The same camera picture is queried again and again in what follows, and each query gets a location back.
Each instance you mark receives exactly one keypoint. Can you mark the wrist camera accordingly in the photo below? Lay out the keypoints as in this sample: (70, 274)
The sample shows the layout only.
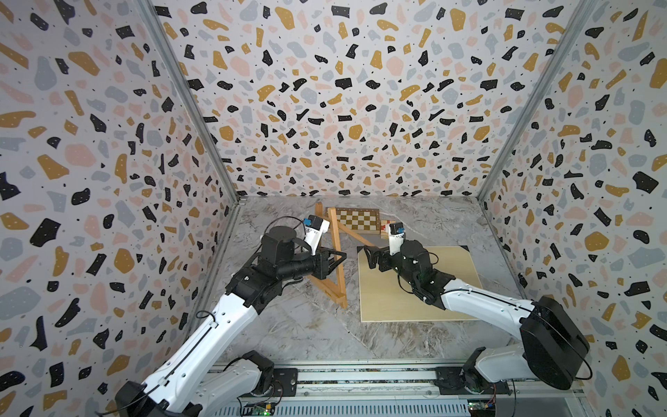
(315, 228)
(396, 237)

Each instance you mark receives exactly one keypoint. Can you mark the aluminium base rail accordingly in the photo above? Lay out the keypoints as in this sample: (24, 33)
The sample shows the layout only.
(403, 388)

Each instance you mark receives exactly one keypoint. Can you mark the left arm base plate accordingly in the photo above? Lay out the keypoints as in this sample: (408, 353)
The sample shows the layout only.
(276, 383)

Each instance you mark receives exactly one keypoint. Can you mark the small electronics board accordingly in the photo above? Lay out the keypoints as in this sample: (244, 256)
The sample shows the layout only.
(259, 409)

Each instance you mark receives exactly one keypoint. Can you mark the wooden easel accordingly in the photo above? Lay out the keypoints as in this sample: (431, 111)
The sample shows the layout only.
(333, 282)

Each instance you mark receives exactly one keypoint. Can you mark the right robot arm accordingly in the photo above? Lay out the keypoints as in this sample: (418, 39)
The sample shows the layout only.
(550, 348)

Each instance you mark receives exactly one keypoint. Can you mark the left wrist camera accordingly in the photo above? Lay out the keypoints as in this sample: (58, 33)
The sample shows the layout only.
(315, 228)

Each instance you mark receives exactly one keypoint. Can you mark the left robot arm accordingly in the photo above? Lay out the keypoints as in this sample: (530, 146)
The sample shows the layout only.
(178, 388)

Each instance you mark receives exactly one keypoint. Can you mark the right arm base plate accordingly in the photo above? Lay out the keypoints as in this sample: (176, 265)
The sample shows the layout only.
(461, 380)

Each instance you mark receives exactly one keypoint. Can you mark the wooden chessboard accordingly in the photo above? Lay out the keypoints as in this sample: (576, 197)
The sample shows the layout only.
(364, 221)

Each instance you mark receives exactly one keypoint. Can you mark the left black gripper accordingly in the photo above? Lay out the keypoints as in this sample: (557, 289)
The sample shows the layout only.
(322, 258)

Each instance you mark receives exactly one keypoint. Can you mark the light wooden board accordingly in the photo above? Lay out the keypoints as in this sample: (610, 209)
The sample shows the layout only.
(384, 299)

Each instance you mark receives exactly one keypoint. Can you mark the small red white box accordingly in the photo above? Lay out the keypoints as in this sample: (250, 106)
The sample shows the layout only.
(385, 228)

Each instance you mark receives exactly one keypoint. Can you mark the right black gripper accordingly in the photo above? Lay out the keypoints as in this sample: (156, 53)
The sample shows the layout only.
(377, 254)

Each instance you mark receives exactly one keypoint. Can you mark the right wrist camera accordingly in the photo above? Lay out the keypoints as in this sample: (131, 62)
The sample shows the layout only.
(396, 237)

